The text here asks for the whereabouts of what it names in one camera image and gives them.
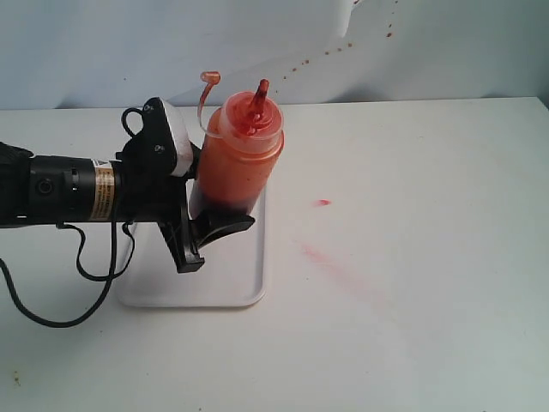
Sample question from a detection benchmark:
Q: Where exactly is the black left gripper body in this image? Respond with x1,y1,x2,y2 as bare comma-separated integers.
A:
112,141,207,275

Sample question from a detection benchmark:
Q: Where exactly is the red sauce squeeze bottle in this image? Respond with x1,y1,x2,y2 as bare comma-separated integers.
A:
189,79,285,219

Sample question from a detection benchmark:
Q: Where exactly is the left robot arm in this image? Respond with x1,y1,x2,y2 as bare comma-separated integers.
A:
1,143,255,273

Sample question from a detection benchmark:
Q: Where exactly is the white rectangular plastic tray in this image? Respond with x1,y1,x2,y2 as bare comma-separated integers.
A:
115,192,266,308

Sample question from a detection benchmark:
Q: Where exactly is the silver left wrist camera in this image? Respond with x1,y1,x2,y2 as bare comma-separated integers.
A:
142,97,193,178

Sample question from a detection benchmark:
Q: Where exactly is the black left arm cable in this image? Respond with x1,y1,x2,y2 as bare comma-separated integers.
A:
0,106,147,329

